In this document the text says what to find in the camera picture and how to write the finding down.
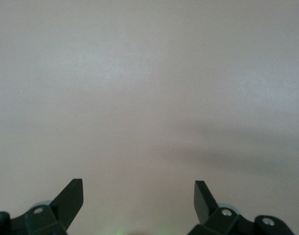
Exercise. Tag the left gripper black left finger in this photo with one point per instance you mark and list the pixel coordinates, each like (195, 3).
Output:
(67, 203)

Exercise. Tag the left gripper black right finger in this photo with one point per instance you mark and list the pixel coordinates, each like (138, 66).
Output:
(204, 205)

